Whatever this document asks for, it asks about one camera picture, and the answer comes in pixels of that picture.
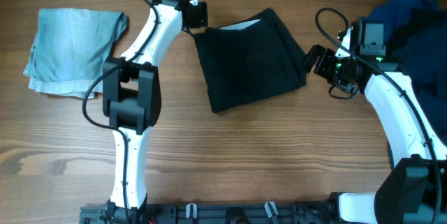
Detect dark garment in pile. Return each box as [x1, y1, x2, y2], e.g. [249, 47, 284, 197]
[386, 10, 446, 142]

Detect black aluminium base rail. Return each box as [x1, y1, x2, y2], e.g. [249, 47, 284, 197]
[79, 201, 345, 224]

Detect black shorts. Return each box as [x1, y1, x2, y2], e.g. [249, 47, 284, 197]
[194, 8, 306, 113]

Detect blue garment in pile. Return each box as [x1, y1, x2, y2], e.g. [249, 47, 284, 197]
[365, 0, 446, 164]

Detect folded light blue denim shorts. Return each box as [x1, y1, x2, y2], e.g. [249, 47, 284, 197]
[24, 8, 128, 98]

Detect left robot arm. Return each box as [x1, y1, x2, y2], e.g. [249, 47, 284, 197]
[80, 0, 207, 223]

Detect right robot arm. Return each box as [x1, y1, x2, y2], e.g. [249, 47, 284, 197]
[305, 22, 446, 223]

